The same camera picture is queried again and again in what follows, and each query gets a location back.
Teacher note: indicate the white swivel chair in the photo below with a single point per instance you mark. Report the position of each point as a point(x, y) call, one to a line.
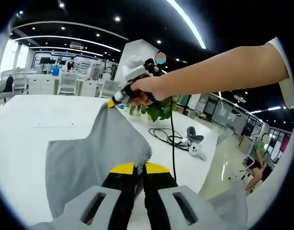
point(248, 165)

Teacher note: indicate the small black monitor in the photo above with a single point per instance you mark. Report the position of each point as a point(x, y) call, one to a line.
point(45, 60)

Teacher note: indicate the blue container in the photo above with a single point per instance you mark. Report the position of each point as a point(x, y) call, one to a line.
point(56, 71)

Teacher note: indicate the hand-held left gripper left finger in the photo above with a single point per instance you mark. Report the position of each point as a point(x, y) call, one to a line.
point(118, 191)

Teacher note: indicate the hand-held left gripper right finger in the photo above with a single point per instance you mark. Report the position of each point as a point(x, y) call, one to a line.
point(161, 182)

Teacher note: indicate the white table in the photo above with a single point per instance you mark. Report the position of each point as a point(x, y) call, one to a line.
point(25, 143)

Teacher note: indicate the person's right hand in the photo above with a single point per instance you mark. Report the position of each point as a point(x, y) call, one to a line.
point(154, 86)

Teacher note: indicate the grey curved device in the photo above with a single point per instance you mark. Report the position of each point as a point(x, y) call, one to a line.
point(195, 137)

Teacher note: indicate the white power adapter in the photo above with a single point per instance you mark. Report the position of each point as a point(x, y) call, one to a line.
point(183, 141)

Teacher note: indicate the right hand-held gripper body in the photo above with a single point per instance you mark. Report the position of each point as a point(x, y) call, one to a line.
point(137, 72)

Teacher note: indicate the ceiling air vent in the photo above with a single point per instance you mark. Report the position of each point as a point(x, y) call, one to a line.
point(77, 44)

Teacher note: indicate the person's white sleeve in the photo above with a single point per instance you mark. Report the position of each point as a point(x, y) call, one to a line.
point(283, 72)

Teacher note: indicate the white mesh office chair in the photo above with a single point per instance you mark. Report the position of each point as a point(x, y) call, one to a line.
point(20, 80)
point(68, 82)

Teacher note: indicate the green potted plant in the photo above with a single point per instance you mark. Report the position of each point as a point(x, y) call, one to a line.
point(159, 111)

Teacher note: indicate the white handheld controller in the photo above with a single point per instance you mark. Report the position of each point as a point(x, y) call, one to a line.
point(196, 151)

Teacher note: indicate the black jacket on chair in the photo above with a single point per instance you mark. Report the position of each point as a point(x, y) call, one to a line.
point(7, 83)

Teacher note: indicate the grey towel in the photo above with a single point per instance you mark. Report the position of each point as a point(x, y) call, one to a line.
point(94, 155)

